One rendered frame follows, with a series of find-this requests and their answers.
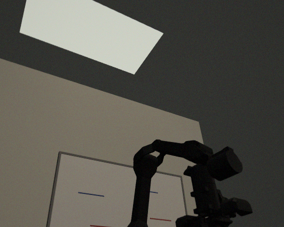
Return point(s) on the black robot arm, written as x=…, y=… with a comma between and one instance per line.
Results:
x=209, y=166

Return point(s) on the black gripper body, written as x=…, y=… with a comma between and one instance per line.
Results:
x=208, y=206

